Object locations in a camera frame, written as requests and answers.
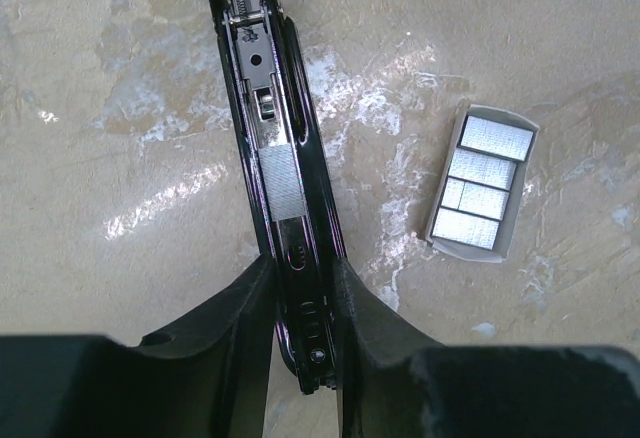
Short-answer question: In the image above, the black stapler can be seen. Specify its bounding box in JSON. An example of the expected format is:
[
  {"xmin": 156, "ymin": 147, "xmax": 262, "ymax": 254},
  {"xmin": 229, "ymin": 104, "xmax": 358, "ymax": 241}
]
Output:
[{"xmin": 209, "ymin": 0, "xmax": 346, "ymax": 394}]

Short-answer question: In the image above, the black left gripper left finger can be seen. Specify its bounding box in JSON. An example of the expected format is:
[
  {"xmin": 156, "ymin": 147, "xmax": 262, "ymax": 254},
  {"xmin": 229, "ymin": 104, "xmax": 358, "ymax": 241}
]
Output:
[{"xmin": 1, "ymin": 256, "xmax": 273, "ymax": 437}]

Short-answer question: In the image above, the staple tray with staples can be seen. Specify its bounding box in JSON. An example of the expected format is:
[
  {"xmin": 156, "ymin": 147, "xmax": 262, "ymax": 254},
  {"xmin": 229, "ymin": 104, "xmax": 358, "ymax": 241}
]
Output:
[{"xmin": 425, "ymin": 104, "xmax": 539, "ymax": 263}]

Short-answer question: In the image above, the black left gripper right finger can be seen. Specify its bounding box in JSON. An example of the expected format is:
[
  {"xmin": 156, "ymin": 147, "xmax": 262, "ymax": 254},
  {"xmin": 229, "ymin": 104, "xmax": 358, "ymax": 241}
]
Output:
[{"xmin": 333, "ymin": 260, "xmax": 639, "ymax": 437}]

